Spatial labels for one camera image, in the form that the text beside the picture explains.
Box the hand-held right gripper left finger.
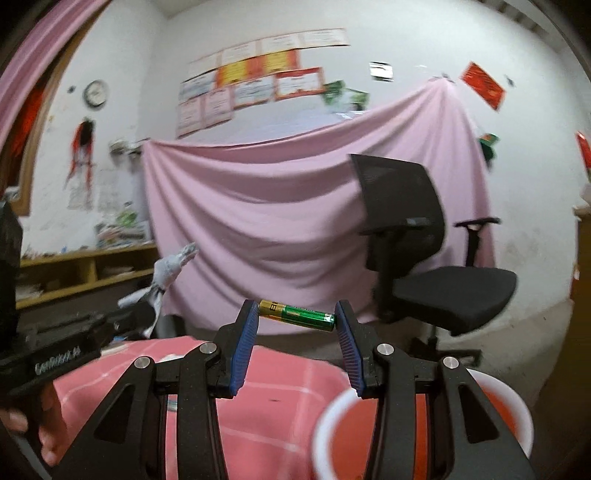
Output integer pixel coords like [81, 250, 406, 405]
[51, 299, 260, 480]

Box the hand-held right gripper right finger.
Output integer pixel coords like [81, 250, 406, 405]
[333, 299, 539, 480]

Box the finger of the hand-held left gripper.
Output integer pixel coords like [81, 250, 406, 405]
[108, 304, 158, 343]

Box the grey tissue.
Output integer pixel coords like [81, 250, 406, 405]
[117, 242, 200, 340]

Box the green and gold battery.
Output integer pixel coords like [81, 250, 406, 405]
[259, 299, 335, 332]

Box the red basin with white rim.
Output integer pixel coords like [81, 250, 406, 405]
[311, 367, 535, 480]

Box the person's left hand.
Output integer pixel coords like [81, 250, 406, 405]
[0, 383, 70, 468]

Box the pink checked tablecloth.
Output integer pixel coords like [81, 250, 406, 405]
[51, 336, 384, 480]

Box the low wooden shelf unit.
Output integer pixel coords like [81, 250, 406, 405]
[16, 244, 160, 310]

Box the pile of papers and packets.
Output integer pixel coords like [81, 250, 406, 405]
[95, 210, 153, 250]

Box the black office chair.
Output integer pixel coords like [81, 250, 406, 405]
[347, 154, 518, 370]

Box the pink hanging sheet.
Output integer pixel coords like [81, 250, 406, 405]
[142, 78, 496, 328]

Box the wooden cabinet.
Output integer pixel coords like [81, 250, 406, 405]
[570, 205, 591, 305]

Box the pink curtain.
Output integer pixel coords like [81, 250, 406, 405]
[0, 0, 109, 144]

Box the small wall shelf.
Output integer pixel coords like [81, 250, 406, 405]
[108, 138, 145, 156]

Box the red and black wall hanging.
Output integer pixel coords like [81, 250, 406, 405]
[65, 119, 98, 185]

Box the round wall clock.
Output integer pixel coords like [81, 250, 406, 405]
[83, 79, 109, 108]

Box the green and red wall ornament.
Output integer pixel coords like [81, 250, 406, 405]
[478, 133, 502, 162]

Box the green wall picture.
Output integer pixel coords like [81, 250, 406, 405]
[323, 80, 370, 114]

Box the group of wall certificates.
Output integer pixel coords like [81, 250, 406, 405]
[175, 28, 349, 139]

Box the red paper wall square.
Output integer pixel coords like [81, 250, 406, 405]
[462, 61, 507, 112]

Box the red paper wall strip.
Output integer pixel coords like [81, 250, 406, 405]
[575, 131, 591, 174]

